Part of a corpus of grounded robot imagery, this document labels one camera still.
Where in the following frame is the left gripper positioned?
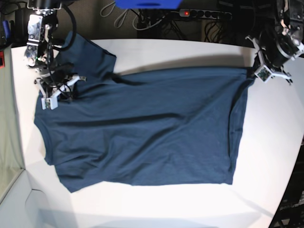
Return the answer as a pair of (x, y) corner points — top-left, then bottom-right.
(246, 35), (294, 84)

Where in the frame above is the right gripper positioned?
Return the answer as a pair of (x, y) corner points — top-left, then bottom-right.
(34, 71), (87, 100)

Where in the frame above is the dark blue t-shirt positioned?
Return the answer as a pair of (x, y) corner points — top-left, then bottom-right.
(34, 35), (254, 192)

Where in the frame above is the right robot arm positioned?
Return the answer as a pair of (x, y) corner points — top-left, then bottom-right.
(24, 0), (77, 101)

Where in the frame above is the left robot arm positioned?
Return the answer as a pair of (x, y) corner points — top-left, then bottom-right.
(246, 0), (304, 85)

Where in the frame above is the red box at table edge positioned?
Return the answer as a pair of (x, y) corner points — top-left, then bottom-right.
(0, 51), (5, 68)

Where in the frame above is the black power strip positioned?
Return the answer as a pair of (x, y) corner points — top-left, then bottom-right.
(178, 9), (232, 20)

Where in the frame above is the blue plastic bin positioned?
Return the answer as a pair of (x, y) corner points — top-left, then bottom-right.
(115, 0), (182, 9)

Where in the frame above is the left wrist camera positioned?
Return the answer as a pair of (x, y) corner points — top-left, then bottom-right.
(254, 65), (272, 83)

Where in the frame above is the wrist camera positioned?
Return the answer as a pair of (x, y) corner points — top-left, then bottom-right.
(254, 65), (272, 83)
(41, 96), (58, 110)

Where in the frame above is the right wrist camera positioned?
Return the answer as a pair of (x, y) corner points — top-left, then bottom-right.
(41, 96), (58, 110)

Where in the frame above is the white looped cable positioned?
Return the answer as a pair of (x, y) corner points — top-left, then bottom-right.
(99, 4), (130, 28)

